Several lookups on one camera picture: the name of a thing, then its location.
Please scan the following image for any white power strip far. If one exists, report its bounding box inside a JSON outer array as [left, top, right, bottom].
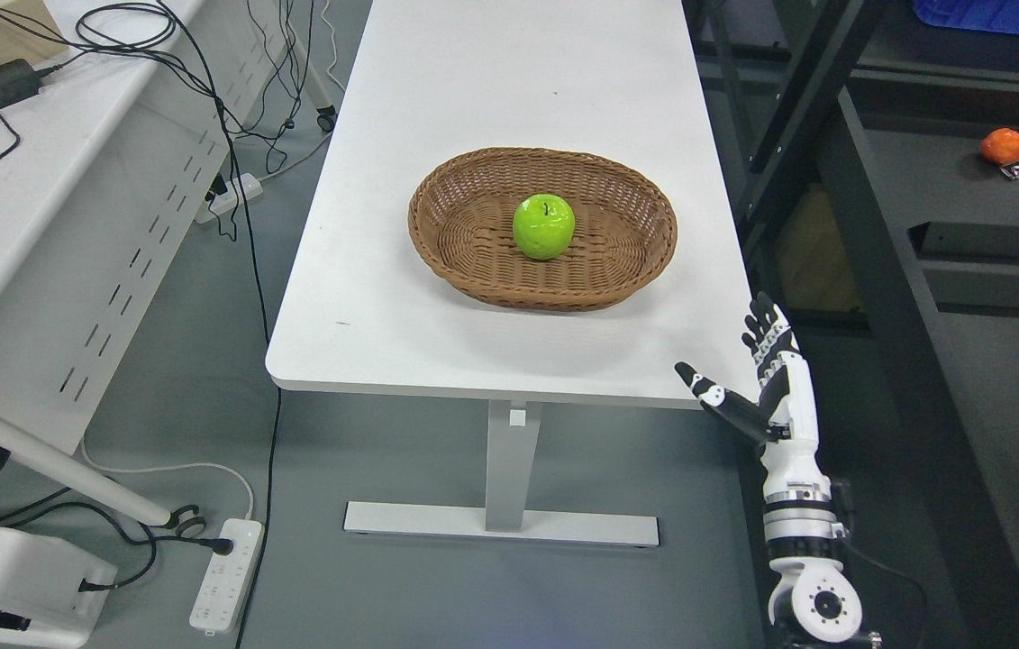
[[195, 173, 263, 224]]

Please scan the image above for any brown wicker basket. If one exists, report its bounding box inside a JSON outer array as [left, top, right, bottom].
[[407, 148, 678, 312]]

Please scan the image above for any long black cable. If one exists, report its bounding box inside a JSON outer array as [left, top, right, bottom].
[[0, 0, 285, 649]]

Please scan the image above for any green apple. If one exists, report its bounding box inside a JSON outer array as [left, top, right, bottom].
[[512, 193, 578, 261]]

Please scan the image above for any black metal shelf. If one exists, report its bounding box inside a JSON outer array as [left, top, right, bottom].
[[683, 1, 1019, 648]]

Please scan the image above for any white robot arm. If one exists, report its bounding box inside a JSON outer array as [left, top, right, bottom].
[[763, 484, 884, 648]]

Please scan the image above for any orange toy on shelf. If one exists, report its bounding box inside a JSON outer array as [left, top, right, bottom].
[[979, 127, 1019, 166]]

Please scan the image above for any white box appliance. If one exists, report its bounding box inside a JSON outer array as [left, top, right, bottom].
[[0, 526, 117, 648]]

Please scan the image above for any white perforated side desk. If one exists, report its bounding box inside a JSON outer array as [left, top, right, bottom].
[[0, 1, 316, 529]]

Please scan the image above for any white power strip near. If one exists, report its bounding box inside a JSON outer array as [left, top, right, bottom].
[[189, 518, 265, 636]]

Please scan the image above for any white standing desk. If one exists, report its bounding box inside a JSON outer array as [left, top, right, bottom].
[[266, 1, 755, 547]]

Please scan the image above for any white power strip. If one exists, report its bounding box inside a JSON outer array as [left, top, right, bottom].
[[195, 173, 263, 224], [189, 518, 265, 636]]

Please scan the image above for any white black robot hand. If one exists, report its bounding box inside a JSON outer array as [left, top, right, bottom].
[[674, 292, 832, 508]]

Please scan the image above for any black power adapter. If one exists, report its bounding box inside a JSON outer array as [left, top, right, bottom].
[[0, 59, 42, 108]]

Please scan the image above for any blue bin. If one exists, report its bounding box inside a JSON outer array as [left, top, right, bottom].
[[912, 1, 1019, 34]]

